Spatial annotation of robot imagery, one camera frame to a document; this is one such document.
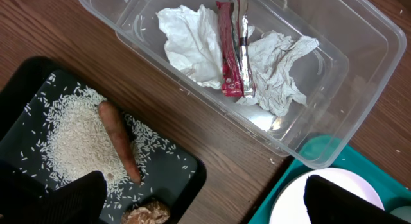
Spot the pale green saucer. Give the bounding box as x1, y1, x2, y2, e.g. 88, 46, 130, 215
390, 206, 411, 223

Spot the brown walnut food scrap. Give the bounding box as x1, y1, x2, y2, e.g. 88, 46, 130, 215
120, 200, 170, 224

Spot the black tray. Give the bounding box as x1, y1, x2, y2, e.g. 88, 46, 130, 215
1, 56, 207, 223

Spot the teal serving tray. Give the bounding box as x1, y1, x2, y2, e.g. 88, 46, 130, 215
247, 145, 410, 224

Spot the red snack wrapper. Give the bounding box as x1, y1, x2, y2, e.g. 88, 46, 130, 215
216, 0, 256, 98

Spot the pile of rice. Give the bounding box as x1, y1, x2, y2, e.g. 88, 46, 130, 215
17, 71, 198, 223

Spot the white napkin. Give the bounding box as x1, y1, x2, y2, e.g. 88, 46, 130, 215
157, 5, 319, 116

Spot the orange carrot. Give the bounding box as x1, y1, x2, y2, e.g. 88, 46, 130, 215
98, 101, 141, 184

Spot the large white plate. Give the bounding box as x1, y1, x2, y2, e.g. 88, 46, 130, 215
269, 168, 384, 224

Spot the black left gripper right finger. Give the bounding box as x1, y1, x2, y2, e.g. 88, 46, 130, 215
303, 175, 407, 224

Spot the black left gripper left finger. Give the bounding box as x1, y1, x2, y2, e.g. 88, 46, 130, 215
1, 161, 107, 224

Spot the clear plastic bin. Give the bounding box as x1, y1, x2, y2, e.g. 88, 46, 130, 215
79, 0, 407, 169

